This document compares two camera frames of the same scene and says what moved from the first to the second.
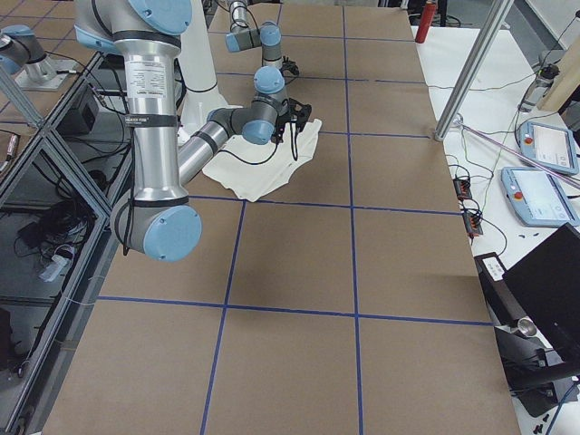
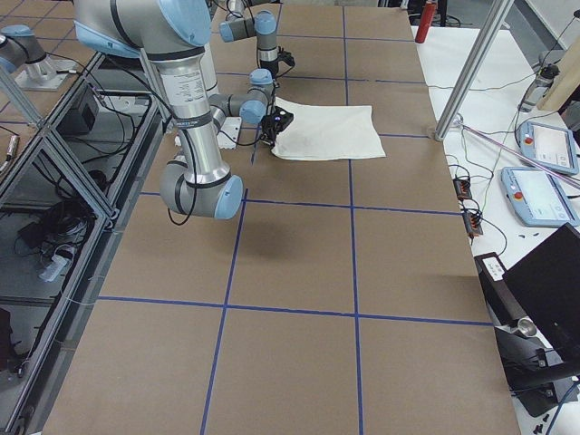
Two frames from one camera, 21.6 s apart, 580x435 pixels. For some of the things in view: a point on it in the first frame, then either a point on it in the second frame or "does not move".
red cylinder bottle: (426, 21) does not move
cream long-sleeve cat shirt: (251, 169) -> (327, 132)
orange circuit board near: (471, 221) does not move
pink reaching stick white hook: (458, 122) does not move
